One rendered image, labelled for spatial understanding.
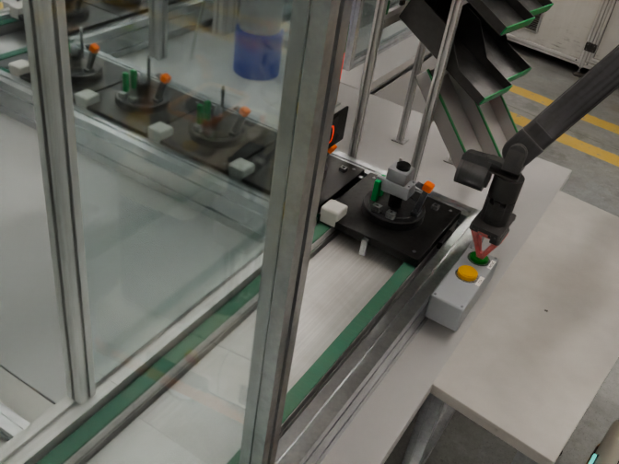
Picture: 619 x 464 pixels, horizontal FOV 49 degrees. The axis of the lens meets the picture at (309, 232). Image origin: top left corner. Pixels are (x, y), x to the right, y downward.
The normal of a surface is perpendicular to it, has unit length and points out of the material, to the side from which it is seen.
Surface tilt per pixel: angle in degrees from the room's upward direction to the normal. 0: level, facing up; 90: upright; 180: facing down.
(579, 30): 90
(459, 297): 0
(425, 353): 0
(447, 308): 90
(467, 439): 0
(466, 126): 45
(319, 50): 90
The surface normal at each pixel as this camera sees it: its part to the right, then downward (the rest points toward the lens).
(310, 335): 0.13, -0.80
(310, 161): 0.84, 0.40
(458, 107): 0.61, -0.23
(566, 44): -0.62, 0.39
